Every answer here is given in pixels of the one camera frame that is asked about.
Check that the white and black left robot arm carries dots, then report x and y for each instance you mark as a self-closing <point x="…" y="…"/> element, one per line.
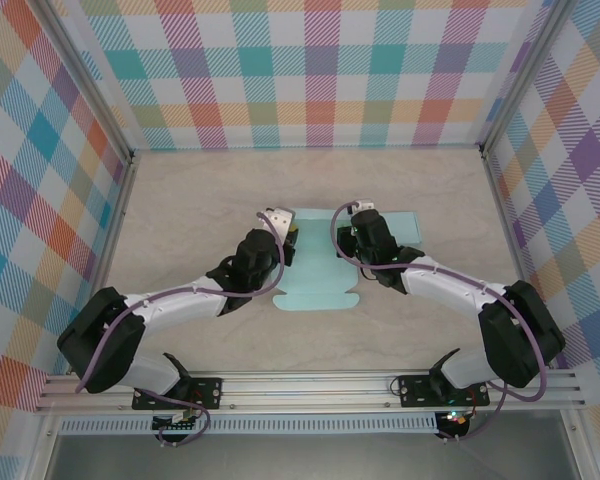
<point x="180" y="305"/>

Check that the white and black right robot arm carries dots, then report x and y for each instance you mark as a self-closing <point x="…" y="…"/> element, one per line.
<point x="445" y="285"/>

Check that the grey metal sheet panel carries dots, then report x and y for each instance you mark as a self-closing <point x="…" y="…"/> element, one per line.
<point x="305" y="460"/>

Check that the aluminium table side rail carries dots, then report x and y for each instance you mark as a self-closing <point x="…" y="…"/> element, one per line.
<point x="116" y="210"/>
<point x="494" y="177"/>

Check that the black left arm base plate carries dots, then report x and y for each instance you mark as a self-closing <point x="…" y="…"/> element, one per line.
<point x="210" y="392"/>

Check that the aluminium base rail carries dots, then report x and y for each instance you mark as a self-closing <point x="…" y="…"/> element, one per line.
<point x="305" y="392"/>

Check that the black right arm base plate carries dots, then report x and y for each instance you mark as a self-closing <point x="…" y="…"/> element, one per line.
<point x="415" y="392"/>

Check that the aluminium frame post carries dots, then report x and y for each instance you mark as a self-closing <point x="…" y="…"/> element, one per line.
<point x="96" y="87"/>
<point x="522" y="75"/>

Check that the aluminium lower frame bar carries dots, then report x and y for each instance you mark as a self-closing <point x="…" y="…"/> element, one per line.
<point x="40" y="450"/>
<point x="582" y="450"/>

